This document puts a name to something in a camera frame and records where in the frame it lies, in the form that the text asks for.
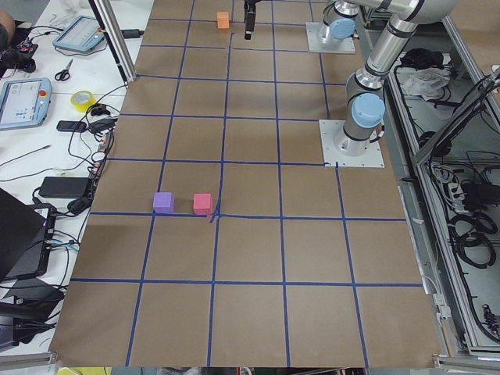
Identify pink foam block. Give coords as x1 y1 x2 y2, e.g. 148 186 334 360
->
193 193 213 216

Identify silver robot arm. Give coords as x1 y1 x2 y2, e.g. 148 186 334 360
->
319 0 359 44
321 0 458 157

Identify orange foam block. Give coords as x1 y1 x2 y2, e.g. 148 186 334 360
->
216 11 230 30

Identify yellow tape roll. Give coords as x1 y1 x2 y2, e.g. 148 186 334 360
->
70 90 97 113

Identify black power adapter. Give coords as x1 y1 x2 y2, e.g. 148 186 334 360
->
39 177 90 198

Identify teach pendant tablet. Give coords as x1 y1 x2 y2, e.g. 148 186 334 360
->
1 78 52 130
52 16 105 55

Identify far teach pendant tablet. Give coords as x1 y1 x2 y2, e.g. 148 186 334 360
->
52 16 105 55

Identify near teach pendant tablet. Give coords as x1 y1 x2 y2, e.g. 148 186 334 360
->
1 78 52 130

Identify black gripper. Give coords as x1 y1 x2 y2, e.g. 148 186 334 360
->
244 0 257 40

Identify black laptop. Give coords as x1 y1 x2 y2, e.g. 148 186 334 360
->
1 190 55 282

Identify aluminium frame post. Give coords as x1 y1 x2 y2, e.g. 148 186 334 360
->
88 0 136 84

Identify black phone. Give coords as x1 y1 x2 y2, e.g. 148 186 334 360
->
56 120 87 133

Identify crumpled white cloth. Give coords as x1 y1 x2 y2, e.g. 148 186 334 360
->
402 67 451 100

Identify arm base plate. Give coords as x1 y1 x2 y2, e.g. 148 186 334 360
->
305 20 355 54
319 120 385 168

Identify purple foam block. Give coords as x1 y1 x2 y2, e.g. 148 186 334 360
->
153 191 175 214

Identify black handled scissors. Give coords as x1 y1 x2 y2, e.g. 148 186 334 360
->
54 59 73 82

